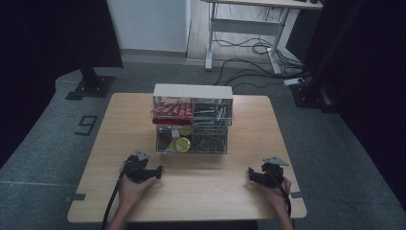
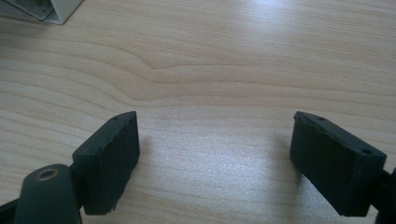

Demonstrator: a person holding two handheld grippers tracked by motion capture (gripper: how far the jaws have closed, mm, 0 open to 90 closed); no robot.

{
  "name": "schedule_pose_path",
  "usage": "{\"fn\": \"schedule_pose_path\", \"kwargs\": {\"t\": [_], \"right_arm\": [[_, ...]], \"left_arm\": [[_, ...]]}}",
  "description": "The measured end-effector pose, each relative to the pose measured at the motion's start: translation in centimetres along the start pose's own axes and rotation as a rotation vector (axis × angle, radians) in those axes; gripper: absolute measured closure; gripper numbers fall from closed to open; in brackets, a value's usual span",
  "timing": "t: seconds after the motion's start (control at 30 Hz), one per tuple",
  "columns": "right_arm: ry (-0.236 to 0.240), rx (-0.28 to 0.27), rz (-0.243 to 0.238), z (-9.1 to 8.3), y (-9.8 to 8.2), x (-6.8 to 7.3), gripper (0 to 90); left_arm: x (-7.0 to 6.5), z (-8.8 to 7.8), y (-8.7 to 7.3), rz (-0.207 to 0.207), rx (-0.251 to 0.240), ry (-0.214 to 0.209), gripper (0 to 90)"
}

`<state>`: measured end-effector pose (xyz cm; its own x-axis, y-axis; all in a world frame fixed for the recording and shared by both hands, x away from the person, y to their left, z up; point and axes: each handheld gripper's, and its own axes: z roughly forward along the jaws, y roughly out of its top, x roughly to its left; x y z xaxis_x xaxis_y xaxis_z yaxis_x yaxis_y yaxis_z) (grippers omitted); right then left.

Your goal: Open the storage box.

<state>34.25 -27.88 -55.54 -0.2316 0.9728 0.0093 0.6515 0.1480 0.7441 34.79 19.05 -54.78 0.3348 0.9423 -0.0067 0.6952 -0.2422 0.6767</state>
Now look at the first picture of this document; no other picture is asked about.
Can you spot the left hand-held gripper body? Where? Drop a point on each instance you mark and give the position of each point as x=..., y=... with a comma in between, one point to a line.
x=137, y=169

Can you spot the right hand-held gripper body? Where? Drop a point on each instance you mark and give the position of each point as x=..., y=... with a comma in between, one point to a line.
x=270, y=175

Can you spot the person's right hand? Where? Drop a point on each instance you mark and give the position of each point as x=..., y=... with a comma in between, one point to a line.
x=277, y=195

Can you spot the person's left hand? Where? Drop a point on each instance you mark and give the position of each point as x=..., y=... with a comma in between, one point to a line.
x=132, y=191

